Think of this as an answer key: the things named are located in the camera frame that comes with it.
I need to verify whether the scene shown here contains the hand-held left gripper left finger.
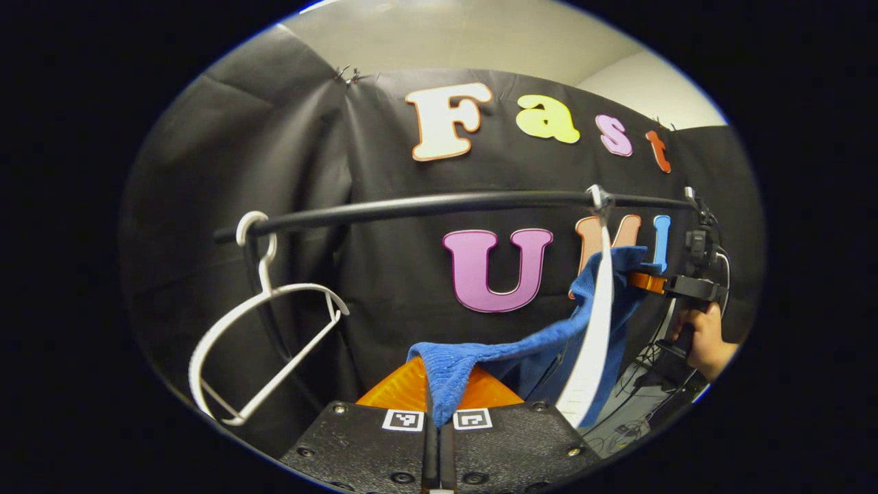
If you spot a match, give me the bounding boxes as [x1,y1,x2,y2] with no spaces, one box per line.
[280,355,440,494]

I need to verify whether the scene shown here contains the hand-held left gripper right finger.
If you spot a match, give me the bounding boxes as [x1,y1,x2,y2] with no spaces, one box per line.
[439,366,602,494]

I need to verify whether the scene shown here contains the blue corduroy shirt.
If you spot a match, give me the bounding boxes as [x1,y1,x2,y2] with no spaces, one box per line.
[407,246,649,430]

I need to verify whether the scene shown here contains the white plastic clothes hanger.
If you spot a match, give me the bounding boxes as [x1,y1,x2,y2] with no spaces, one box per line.
[188,211,351,427]
[554,184,616,427]

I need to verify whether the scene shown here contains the black clothes rack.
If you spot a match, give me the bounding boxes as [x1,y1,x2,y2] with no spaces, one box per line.
[213,190,700,405]

